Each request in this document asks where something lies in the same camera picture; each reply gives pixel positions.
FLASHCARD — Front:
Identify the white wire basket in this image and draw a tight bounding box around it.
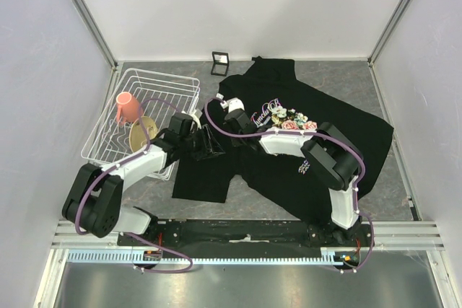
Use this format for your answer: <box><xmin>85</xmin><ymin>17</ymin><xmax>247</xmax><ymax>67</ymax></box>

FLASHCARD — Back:
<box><xmin>81</xmin><ymin>68</ymin><xmax>200</xmax><ymax>165</ymax></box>

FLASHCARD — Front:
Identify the small black open box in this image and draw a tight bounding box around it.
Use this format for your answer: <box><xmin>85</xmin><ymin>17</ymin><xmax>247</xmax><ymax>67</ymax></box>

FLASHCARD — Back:
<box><xmin>211</xmin><ymin>51</ymin><xmax>230</xmax><ymax>76</ymax></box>

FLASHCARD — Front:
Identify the pink plastic cup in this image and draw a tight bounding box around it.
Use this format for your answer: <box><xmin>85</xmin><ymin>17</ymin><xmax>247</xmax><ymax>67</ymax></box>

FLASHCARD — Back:
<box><xmin>115</xmin><ymin>92</ymin><xmax>144</xmax><ymax>126</ymax></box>

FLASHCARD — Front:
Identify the toothed aluminium cable rail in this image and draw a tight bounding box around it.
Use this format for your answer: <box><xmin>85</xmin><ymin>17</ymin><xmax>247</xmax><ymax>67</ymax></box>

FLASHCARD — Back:
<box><xmin>67</xmin><ymin>250</ymin><xmax>343</xmax><ymax>265</ymax></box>

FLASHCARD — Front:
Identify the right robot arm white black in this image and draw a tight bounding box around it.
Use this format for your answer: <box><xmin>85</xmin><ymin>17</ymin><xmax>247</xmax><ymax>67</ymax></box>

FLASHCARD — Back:
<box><xmin>220</xmin><ymin>98</ymin><xmax>365</xmax><ymax>246</ymax></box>

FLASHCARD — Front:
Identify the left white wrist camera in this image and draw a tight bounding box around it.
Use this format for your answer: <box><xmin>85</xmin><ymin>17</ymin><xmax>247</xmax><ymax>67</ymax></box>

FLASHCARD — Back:
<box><xmin>183</xmin><ymin>109</ymin><xmax>202</xmax><ymax>129</ymax></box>

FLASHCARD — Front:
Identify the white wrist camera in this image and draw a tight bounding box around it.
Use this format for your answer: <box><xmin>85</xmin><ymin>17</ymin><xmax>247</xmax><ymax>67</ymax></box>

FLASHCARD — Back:
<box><xmin>183</xmin><ymin>109</ymin><xmax>202</xmax><ymax>129</ymax></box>
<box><xmin>220</xmin><ymin>97</ymin><xmax>245</xmax><ymax>113</ymax></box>

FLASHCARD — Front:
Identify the tan round plate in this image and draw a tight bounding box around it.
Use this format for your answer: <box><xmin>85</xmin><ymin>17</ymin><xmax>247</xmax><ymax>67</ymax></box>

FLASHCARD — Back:
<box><xmin>128</xmin><ymin>116</ymin><xmax>158</xmax><ymax>152</ymax></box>

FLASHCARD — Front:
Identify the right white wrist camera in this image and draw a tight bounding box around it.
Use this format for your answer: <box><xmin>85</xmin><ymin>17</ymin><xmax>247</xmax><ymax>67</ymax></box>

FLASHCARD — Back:
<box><xmin>220</xmin><ymin>97</ymin><xmax>245</xmax><ymax>113</ymax></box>

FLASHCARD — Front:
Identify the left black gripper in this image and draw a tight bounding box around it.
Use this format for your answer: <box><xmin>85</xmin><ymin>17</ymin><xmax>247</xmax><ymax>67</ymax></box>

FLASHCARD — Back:
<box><xmin>180</xmin><ymin>124</ymin><xmax>225</xmax><ymax>161</ymax></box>

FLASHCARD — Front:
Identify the black printed t-shirt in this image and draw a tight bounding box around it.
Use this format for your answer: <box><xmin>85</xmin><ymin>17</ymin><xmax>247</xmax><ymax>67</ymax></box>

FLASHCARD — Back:
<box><xmin>173</xmin><ymin>57</ymin><xmax>393</xmax><ymax>225</ymax></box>

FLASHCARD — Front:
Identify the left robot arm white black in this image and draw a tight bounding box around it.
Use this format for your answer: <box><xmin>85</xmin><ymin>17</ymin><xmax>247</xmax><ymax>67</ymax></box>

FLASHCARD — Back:
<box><xmin>62</xmin><ymin>113</ymin><xmax>225</xmax><ymax>245</ymax></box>

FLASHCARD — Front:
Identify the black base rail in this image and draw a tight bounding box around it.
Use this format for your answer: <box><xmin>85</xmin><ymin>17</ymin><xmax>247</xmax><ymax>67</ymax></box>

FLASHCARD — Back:
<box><xmin>139</xmin><ymin>219</ymin><xmax>372</xmax><ymax>250</ymax></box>

